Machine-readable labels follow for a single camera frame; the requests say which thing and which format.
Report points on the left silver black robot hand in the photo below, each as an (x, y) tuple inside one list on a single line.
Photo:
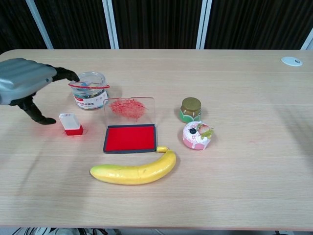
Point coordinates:
[(22, 78)]

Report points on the red and white stamp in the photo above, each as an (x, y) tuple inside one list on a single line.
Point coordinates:
[(71, 124)]

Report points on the clear jar of binder clips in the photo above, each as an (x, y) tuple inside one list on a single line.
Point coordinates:
[(89, 98)]

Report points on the red ink pad clear lid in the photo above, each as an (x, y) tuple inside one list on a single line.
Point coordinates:
[(130, 138)]

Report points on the yellow toy banana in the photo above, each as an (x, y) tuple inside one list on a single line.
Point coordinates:
[(137, 175)]

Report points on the green jar gold lid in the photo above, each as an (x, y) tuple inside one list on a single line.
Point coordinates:
[(191, 107)]

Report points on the pink strawberry cake toy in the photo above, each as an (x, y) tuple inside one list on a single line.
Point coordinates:
[(195, 140)]

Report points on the white partition frame post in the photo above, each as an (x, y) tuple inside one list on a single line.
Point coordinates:
[(204, 24), (110, 24), (308, 42), (40, 24)]

